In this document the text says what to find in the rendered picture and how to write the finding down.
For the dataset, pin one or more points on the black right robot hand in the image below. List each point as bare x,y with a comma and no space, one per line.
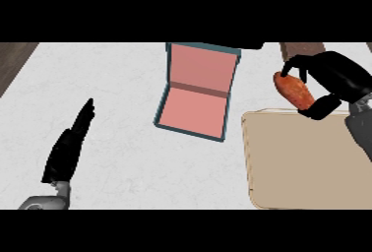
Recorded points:
334,74

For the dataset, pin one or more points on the beige tray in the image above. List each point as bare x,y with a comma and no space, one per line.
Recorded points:
310,160

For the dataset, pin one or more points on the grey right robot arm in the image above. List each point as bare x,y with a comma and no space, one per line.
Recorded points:
361,126

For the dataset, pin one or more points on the teal box with pink inside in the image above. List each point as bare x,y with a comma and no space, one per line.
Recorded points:
198,92

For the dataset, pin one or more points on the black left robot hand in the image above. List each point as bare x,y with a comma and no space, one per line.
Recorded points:
68,152

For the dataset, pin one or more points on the brown wooden panel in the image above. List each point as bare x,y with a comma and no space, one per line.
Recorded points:
303,50
14,65

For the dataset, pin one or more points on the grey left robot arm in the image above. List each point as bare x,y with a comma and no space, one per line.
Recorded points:
48,199

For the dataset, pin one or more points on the orange sweet potato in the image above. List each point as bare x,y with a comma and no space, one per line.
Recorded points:
294,90

